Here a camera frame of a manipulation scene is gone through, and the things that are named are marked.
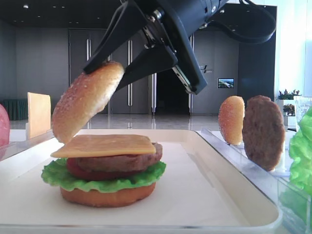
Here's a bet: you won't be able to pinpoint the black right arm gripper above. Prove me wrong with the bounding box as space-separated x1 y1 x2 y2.
83 0 226 95

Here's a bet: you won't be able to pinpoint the sesame bun top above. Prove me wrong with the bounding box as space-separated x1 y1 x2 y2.
52 61 124 143

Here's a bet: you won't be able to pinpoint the cheese slice in burger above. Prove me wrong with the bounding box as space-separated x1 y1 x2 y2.
51 135 156 158

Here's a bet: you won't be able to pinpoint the cheese slice on rack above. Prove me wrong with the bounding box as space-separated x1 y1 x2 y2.
27 92 51 139

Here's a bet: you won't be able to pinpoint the meat patty in burger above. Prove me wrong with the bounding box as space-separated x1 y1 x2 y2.
75 142 163 172

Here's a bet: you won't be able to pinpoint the tomato slice in burger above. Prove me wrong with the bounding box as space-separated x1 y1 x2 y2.
66 158 143 181

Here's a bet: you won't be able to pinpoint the meat patty on rack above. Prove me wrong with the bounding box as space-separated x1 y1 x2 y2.
242 95 285 171

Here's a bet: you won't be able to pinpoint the lettuce leaf in burger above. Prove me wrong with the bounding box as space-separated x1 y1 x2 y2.
41 158 166 193

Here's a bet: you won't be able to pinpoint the tomato slice on rack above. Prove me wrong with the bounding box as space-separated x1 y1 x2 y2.
0 105 10 146

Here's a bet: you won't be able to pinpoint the lettuce leaf on rack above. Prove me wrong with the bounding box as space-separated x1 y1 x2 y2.
289 110 312 195

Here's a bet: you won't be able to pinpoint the potted flower plants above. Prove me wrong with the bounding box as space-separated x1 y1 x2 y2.
277 89 300 116

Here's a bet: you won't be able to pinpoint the cream rectangular tray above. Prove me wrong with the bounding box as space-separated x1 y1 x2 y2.
0 129 282 234

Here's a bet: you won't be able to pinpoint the bun bottom in burger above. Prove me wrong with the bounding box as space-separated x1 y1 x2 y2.
60 183 156 208

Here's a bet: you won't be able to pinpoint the right clear acrylic rack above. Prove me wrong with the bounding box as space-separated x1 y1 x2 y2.
201 95 312 234

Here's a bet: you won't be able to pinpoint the wall screen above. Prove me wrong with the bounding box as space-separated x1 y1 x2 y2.
217 78 234 89

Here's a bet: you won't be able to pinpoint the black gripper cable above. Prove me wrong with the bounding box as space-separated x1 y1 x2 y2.
199 0 277 44

